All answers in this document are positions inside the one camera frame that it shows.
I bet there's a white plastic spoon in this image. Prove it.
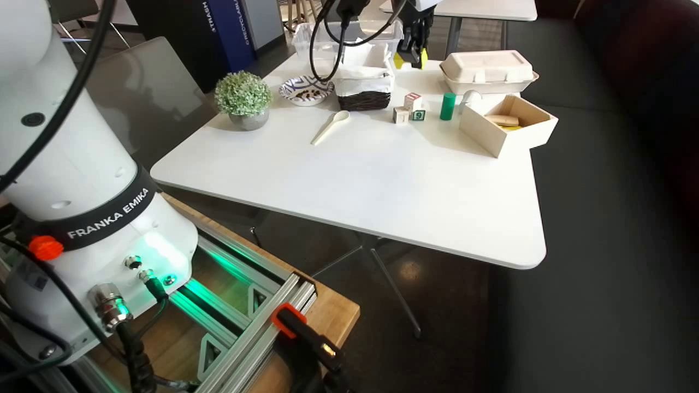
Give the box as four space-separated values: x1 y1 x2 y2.
311 110 351 146

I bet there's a stack of white napkins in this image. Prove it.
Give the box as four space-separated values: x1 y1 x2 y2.
332 43 395 98

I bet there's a clear plastic bin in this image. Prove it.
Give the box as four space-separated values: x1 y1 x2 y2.
292 20 404 70

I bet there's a dark bench seat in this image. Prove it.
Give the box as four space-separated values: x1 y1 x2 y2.
488 0 699 393

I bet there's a yellow block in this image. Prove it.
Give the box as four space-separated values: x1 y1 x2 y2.
393 48 429 70

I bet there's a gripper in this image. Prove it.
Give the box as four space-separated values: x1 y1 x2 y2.
397 8 436 69

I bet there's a white cup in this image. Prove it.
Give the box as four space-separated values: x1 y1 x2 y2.
457 90 483 116

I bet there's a black cable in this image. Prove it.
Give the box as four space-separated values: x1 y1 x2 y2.
116 321 189 393

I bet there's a white takeout container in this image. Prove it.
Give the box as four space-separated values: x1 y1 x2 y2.
439 50 540 96

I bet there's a white table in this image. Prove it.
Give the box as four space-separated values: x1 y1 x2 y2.
379 0 539 58

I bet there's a light wooden box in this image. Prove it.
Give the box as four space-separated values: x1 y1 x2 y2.
458 94 559 159

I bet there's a dark wicker basket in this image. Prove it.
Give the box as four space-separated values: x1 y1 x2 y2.
337 90 392 112

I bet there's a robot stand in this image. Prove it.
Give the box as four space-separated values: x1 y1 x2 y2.
0 192 361 393

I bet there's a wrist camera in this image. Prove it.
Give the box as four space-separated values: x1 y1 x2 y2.
334 0 373 21

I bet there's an orange and black clamp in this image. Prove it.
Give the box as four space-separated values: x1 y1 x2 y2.
271 303 351 393

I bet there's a small potted green plant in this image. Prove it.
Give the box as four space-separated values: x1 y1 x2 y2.
214 70 273 132

